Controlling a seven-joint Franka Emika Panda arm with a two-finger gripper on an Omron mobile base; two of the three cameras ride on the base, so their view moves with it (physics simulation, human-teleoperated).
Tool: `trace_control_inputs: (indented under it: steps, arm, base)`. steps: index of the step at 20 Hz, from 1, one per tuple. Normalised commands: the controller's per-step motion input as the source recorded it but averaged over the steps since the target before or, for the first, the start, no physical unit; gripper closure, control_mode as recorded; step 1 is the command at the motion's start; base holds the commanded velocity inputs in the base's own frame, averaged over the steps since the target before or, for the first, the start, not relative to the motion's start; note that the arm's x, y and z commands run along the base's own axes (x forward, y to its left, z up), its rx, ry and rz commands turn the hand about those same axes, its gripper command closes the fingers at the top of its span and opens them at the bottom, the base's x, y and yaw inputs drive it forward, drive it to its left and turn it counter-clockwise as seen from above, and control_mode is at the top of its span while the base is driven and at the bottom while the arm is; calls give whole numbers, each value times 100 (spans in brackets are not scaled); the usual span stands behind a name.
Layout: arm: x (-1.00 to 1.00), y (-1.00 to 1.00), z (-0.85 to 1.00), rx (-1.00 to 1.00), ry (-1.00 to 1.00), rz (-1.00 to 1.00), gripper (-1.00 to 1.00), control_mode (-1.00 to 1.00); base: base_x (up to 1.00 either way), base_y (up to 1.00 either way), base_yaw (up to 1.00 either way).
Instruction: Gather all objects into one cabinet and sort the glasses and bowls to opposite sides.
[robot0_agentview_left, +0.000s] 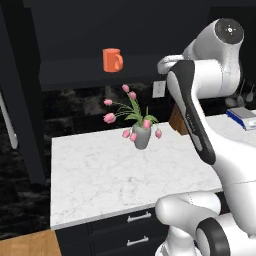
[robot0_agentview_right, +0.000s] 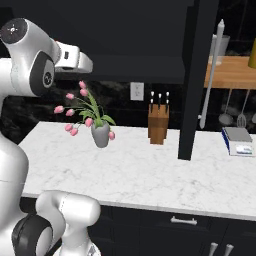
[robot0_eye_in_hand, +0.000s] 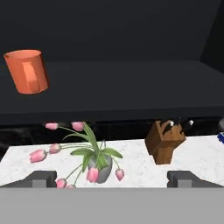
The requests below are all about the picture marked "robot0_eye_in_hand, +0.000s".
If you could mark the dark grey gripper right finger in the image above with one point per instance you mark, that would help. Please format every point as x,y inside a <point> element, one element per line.
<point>180,177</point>

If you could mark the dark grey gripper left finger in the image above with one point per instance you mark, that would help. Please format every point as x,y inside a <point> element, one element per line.
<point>43,177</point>

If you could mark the dark open cabinet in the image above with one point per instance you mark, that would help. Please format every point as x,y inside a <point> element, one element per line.
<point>116,58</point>

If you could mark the wooden knife block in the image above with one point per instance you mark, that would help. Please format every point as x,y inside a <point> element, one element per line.
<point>164,143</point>

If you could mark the pink tulips in grey pot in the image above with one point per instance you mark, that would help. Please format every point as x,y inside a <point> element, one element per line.
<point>99,163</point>

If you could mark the blue object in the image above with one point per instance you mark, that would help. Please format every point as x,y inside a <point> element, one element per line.
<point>221,137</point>

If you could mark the grey round object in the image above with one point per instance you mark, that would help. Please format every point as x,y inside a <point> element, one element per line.
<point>221,124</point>

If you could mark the orange mug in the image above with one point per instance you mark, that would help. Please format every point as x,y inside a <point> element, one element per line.
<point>27,72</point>

